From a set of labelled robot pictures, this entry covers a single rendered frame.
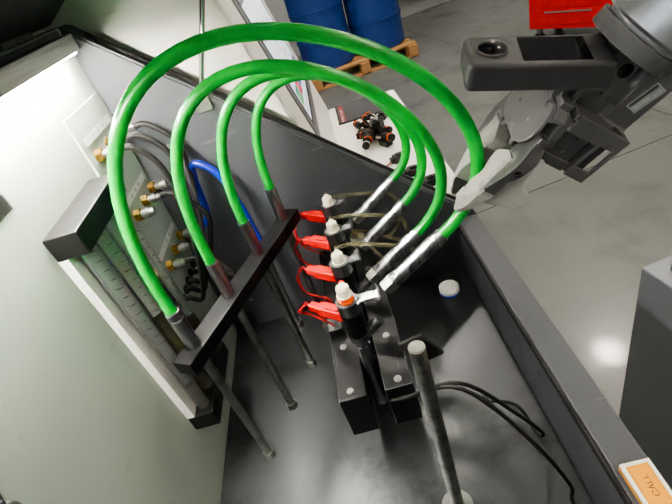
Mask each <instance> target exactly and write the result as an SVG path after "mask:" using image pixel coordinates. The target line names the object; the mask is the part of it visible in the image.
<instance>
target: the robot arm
mask: <svg viewBox="0 0 672 504"><path fill-rule="evenodd" d="M611 1H612V3H613V5H611V4H608V3H606V4H605V5H604V7H603V8H602V9H601V10H600V11H599V12H598V13H597V14H596V15H595V16H594V17H593V19H592V20H593V23H594V24H595V26H596V27H597V28H598V29H599V31H600V32H601V33H602V34H580V35H542V36H505V37H470V38H467V39H466V40H465V41H464V42H463V45H462V51H461V57H460V65H461V70H462V76H463V81H464V86H465V88H466V89H467V90H468V91H471V92H473V91H511V92H510V93H509V94H507V95H506V96H505V97H504V98H503V99H502V100H501V101H499V103H498V104H497V105H496V106H495V107H494V108H493V109H492V110H491V112H490V113H489V114H488V116H487V117H486V119H485V120H484V122H483V123H482V125H481V126H480V128H479V129H478V131H479V133H480V136H481V140H482V144H483V148H484V157H485V167H484V168H483V169H482V171H481V172H480V173H479V174H477V175H476V176H474V177H472V178H471V180H470V181H469V177H470V167H471V162H470V154H469V149H468V148H467V150H466V152H465V153H464V155H463V157H462V159H461V161H460V163H459V165H458V168H457V170H456V172H455V174H454V176H453V180H452V184H451V189H450V191H451V193H452V194H456V193H457V195H456V199H455V204H454V210H455V211H457V212H461V211H466V210H469V209H472V208H474V207H476V206H478V205H481V204H483V203H485V204H490V205H496V206H502V207H507V208H518V207H521V206H523V205H524V204H525V203H526V202H527V201H528V199H529V194H528V192H527V190H526V188H525V187H524V185H523V184H524V181H525V180H526V179H527V178H528V177H529V176H530V175H531V174H532V172H533V171H534V169H535V167H536V166H537V165H538V164H539V162H540V160H541V159H543V160H544V162H545V163H546V164H548V165H549V166H551V167H553V168H555V169H557V170H559V171H561V170H562V169H563V170H564V171H563V174H564V175H566V176H568V177H570V178H572V179H574V180H576V181H578V182H580V183H582V182H583V181H584V180H586V179H587V178H588V177H589V176H591V175H592V174H593V173H594V172H596V171H597V170H598V169H599V168H601V167H602V166H603V165H604V164H606V163H607V162H608V161H609V160H611V159H612V158H613V157H614V156H616V155H617V154H618V153H619V152H621V151H622V150H623V149H624V148H626V147H627V146H628V145H629V144H631V143H630V142H629V140H628V139H627V137H626V135H625V134H624V132H625V130H626V129H627V128H628V127H629V126H631V125H632V124H633V123H634V122H635V121H637V120H638V119H639V118H640V117H641V116H643V115H644V114H645V113H646V112H648V111H649V110H650V109H651V108H652V107H654V106H655V105H656V104H657V103H658V102H660V101H661V100H662V99H663V98H664V97H666V96H667V95H668V94H669V93H670V92H672V0H611ZM605 150H608V151H610V152H611V153H610V154H608V155H607V156H606V157H605V158H603V159H602V160H601V161H600V162H599V163H597V164H596V165H595V166H594V167H592V168H591V169H590V170H589V171H585V170H583V168H584V167H586V166H587V165H588V164H589V163H590V162H592V161H593V160H594V159H595V158H596V157H598V156H599V155H600V154H601V153H603V152H604V151H605ZM468 181H469V183H468ZM467 183H468V184H467ZM466 184H467V185H466ZM465 185H466V186H465ZM464 186H465V187H464ZM462 187H464V188H463V189H462V190H460V189H461V188H462ZM459 190H460V191H459Z"/></svg>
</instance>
